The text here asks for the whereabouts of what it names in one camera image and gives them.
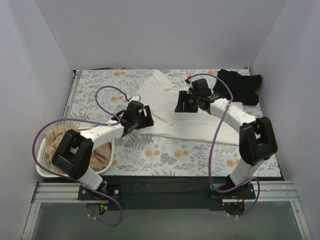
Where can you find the white laundry basket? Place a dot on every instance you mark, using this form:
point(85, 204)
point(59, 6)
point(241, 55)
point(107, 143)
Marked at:
point(41, 155)

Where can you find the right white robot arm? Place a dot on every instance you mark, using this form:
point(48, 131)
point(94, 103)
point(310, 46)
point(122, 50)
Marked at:
point(257, 142)

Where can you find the beige t shirt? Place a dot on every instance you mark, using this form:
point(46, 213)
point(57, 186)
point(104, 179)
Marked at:
point(100, 158)

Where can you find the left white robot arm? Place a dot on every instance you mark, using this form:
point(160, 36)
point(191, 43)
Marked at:
point(74, 151)

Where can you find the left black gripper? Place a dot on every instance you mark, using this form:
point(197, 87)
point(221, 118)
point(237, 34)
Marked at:
point(142, 117)

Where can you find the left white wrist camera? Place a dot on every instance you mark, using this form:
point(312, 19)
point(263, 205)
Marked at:
point(136, 98)

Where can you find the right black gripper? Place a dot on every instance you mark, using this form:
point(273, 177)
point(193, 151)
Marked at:
point(189, 102)

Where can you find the black folded t shirt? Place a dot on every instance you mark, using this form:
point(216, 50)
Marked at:
point(242, 87)

